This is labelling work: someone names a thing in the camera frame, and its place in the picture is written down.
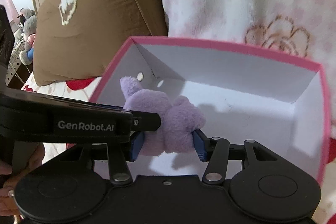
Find purple plush toy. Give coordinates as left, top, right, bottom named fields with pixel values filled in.
left=120, top=77, right=206, bottom=156

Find person's left hand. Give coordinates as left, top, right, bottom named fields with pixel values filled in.
left=0, top=143, right=46, bottom=217

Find pink cardboard box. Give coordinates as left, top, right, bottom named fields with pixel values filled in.
left=90, top=36, right=331, bottom=182

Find grey plush toy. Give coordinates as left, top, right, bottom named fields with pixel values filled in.
left=18, top=8, right=37, bottom=65

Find brown pillow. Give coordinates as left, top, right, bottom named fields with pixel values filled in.
left=33, top=0, right=168, bottom=86

